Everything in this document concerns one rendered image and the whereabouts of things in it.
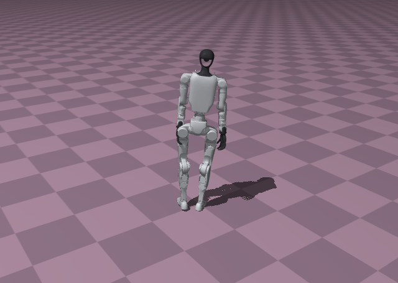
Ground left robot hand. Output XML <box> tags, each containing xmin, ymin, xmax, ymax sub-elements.
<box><xmin>176</xmin><ymin>121</ymin><xmax>183</xmax><ymax>145</ymax></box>

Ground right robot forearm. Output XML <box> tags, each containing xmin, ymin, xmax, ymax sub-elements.
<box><xmin>218</xmin><ymin>103</ymin><xmax>227</xmax><ymax>132</ymax></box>

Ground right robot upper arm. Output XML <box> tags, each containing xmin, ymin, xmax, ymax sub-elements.
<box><xmin>216</xmin><ymin>77</ymin><xmax>227</xmax><ymax>111</ymax></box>

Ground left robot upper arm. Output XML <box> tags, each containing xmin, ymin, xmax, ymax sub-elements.
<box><xmin>180</xmin><ymin>73</ymin><xmax>192</xmax><ymax>104</ymax></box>

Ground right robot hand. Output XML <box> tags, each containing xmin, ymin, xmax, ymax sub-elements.
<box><xmin>217</xmin><ymin>127</ymin><xmax>226</xmax><ymax>150</ymax></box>

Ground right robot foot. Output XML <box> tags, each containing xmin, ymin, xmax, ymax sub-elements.
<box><xmin>195</xmin><ymin>200</ymin><xmax>206</xmax><ymax>211</ymax></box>

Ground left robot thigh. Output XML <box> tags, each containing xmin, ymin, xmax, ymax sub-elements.
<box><xmin>177</xmin><ymin>123</ymin><xmax>190</xmax><ymax>173</ymax></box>

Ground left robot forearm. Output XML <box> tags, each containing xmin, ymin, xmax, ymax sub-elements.
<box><xmin>177</xmin><ymin>97</ymin><xmax>186</xmax><ymax>125</ymax></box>

